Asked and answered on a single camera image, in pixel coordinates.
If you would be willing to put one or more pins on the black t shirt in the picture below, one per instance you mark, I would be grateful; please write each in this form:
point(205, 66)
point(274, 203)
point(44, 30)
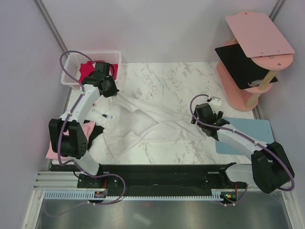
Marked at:
point(92, 131)

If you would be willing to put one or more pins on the white slotted cable duct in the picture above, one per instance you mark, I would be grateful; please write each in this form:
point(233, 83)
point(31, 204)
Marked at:
point(106, 195)

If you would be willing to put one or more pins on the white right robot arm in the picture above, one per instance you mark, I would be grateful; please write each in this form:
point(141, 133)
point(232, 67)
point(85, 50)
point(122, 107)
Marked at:
point(270, 168)

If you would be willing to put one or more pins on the red t shirt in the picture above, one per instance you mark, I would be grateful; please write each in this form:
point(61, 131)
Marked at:
point(87, 68)

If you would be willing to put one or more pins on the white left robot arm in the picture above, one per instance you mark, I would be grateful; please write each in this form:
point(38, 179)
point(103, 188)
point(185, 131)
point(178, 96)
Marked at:
point(87, 95)

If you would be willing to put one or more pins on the light blue mat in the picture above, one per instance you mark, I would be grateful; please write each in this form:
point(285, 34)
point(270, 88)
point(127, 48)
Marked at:
point(255, 128)

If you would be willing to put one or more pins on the white plastic basket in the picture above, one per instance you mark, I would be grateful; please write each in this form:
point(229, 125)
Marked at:
point(79, 66)

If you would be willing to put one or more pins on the pink wooden shelf stand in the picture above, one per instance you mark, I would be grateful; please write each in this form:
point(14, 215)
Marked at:
point(267, 47)

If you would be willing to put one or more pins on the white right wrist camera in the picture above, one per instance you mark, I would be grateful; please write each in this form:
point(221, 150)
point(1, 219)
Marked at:
point(214, 101)

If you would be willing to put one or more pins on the pink t shirt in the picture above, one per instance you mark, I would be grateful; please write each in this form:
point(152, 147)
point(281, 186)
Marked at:
point(73, 142)

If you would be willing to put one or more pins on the black square sheet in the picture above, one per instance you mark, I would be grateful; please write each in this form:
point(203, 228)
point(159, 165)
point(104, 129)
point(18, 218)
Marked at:
point(243, 70)

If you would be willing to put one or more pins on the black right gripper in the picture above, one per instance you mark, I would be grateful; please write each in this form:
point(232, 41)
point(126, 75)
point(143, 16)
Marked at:
point(218, 115)

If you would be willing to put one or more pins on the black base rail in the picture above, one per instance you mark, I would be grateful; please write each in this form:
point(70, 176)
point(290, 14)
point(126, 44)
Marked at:
point(167, 180)

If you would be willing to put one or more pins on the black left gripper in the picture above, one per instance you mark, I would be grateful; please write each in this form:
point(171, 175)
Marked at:
point(113, 92)

